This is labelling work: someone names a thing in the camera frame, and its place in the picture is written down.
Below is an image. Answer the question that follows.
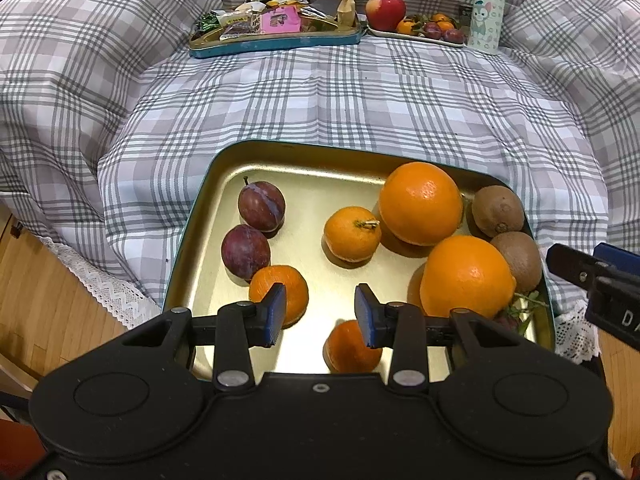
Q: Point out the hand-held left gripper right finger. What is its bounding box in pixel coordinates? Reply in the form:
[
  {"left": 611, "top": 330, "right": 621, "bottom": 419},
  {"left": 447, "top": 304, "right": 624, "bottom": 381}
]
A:
[{"left": 354, "top": 284, "right": 518, "bottom": 393}]

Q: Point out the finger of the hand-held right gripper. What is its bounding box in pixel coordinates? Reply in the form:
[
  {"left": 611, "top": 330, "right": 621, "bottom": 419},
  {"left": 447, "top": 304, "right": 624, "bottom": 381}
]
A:
[
  {"left": 597, "top": 241, "right": 640, "bottom": 273},
  {"left": 545, "top": 243, "right": 608, "bottom": 292}
]

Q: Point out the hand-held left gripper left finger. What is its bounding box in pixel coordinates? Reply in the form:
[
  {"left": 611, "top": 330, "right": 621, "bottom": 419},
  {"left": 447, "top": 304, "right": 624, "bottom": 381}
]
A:
[{"left": 122, "top": 282, "right": 287, "bottom": 392}]

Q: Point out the brown kiwi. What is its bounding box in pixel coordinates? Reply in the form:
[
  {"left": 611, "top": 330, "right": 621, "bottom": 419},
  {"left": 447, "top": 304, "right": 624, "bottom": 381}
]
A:
[
  {"left": 490, "top": 231, "right": 543, "bottom": 294},
  {"left": 471, "top": 185, "right": 526, "bottom": 238}
]

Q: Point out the large dark red plum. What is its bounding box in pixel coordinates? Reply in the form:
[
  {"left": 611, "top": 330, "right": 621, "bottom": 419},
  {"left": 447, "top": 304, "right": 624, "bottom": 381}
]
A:
[{"left": 221, "top": 224, "right": 272, "bottom": 282}]

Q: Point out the large orange with leaves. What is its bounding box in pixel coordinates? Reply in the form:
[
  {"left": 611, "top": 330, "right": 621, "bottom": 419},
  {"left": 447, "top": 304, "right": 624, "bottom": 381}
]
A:
[{"left": 419, "top": 235, "right": 547, "bottom": 336}]

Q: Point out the small dark red plum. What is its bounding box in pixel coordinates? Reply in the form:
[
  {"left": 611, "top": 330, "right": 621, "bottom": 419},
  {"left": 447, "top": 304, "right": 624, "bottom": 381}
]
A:
[{"left": 237, "top": 176, "right": 287, "bottom": 233}]

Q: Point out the large smooth orange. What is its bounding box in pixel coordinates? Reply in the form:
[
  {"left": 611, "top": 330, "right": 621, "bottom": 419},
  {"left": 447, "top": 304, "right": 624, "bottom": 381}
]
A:
[{"left": 378, "top": 161, "right": 464, "bottom": 247}]

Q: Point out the gold tin tray teal rim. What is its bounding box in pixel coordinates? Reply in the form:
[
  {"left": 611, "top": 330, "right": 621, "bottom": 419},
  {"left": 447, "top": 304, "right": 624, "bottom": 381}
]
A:
[{"left": 161, "top": 140, "right": 556, "bottom": 383}]

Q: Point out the white rectangular plate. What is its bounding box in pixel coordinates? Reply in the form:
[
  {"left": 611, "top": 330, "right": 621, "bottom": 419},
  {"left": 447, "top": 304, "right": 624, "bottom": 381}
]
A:
[{"left": 367, "top": 22, "right": 468, "bottom": 50}]

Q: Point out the green cartoon cat bottle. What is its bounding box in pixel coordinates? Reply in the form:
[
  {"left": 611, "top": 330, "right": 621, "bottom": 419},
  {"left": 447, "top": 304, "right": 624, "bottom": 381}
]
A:
[{"left": 467, "top": 0, "right": 507, "bottom": 56}]

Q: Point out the teal snack tin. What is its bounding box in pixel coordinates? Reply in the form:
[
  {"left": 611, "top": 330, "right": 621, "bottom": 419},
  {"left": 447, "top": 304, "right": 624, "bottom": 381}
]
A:
[{"left": 189, "top": 0, "right": 368, "bottom": 59}]

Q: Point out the pink snack packet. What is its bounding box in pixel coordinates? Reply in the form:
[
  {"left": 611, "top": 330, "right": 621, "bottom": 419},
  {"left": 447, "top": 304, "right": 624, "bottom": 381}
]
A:
[{"left": 260, "top": 7, "right": 302, "bottom": 35}]

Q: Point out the pile of assorted snacks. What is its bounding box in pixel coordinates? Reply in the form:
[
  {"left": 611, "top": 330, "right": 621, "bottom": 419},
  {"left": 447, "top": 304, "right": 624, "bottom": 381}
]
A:
[{"left": 197, "top": 0, "right": 358, "bottom": 41}]

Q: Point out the red apple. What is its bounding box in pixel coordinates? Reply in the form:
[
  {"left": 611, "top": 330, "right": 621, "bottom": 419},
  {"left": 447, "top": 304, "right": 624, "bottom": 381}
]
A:
[{"left": 365, "top": 0, "right": 407, "bottom": 32}]

